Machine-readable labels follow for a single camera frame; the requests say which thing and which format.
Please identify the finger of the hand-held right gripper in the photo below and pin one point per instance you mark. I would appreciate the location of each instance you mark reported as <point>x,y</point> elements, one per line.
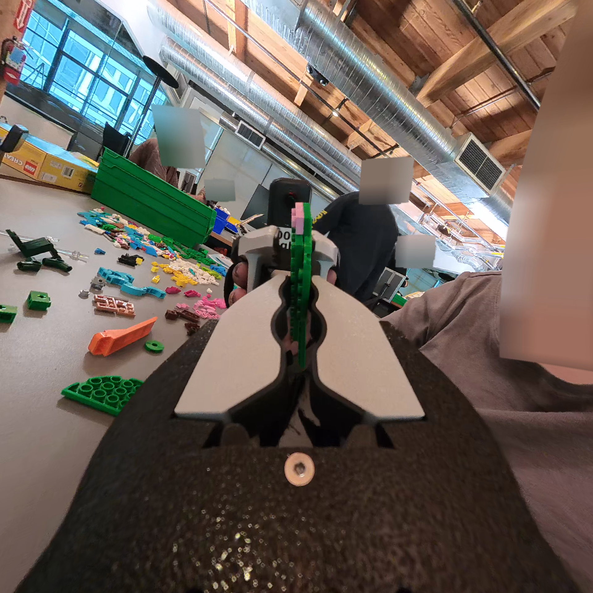
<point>326,252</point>
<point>252,241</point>

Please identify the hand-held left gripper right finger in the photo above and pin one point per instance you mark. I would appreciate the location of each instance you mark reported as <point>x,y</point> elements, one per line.
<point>366,361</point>

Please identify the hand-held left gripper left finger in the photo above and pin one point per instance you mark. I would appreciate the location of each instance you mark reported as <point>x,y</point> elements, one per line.
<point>231,361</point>

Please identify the green lego plate assembly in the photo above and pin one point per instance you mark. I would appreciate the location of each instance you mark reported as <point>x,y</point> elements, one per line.
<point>300,278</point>

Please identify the green half-round lego plate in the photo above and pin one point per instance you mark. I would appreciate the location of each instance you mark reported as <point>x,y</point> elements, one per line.
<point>102,394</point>

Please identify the cluster of pink lego pieces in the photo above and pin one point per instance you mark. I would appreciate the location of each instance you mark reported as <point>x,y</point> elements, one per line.
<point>208,308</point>

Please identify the cluster of brown lego pieces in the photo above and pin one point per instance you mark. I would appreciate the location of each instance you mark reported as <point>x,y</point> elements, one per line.
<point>185,315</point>

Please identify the pile of assorted lego pieces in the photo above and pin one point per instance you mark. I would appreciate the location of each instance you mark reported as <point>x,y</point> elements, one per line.
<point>185,273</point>

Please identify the green round lego piece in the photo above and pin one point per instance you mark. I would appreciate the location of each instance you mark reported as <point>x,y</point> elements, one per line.
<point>149,345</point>

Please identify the orange lego brick separator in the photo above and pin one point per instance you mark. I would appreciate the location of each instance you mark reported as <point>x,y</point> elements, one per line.
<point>120,338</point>

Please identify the salmon lego plate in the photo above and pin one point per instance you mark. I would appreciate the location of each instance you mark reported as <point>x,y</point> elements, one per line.
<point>104,301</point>
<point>123,309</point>

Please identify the black and yellow lego piece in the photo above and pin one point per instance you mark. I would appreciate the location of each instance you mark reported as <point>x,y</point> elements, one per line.
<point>129,259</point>

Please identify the grey lego piece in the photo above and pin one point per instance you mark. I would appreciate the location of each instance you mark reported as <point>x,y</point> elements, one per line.
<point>97,282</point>

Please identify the transparent lego rod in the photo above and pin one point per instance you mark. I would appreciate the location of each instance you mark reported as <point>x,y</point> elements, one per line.
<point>74,254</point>

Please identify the dark green lego connector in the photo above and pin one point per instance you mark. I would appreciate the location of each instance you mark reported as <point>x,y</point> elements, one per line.
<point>58,265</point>
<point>28,266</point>

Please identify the green lego brick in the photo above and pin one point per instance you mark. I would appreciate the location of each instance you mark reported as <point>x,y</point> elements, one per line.
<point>7,313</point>
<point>39,300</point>

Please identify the dark green lego assembly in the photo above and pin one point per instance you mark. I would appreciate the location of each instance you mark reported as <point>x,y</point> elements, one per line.
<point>34,245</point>

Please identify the person's right hand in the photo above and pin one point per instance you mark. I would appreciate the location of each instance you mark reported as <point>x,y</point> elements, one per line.
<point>239,278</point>

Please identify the blue storage bins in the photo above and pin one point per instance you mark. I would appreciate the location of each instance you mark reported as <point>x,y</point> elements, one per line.
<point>227,222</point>

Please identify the grey monitor on stand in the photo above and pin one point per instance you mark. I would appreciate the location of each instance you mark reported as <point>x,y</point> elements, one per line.
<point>391,282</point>

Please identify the small white vent grille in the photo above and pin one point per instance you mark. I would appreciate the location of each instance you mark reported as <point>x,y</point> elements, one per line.
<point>250,134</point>

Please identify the stack of green plastic bins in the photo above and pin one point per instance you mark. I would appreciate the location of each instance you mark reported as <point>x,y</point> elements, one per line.
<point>153,199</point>

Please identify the black floor lamp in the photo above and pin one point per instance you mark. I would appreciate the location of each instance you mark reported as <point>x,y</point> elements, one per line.
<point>162,72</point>

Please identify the person's torso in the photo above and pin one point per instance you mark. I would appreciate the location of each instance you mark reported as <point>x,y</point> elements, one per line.
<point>532,440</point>

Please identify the large glass window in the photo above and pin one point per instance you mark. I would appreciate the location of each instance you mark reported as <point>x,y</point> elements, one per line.
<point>83,69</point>

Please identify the black charger case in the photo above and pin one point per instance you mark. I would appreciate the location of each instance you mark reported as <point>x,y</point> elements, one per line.
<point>14,139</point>

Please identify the red fire extinguisher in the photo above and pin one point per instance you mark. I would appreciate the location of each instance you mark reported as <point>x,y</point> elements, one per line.
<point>11,65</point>

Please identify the narrow silver air duct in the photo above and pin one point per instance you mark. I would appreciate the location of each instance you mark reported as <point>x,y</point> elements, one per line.
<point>231,97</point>

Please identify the large silver air duct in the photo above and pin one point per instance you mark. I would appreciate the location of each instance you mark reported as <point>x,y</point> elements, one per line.
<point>394,92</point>

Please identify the white duct vent grille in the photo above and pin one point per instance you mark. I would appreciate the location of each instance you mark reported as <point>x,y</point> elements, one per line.
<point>479,164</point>

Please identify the red wall sign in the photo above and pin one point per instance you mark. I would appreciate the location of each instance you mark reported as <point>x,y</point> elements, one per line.
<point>24,14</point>

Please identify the wooden post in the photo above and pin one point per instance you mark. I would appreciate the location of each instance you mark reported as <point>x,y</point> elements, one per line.
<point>7,23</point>

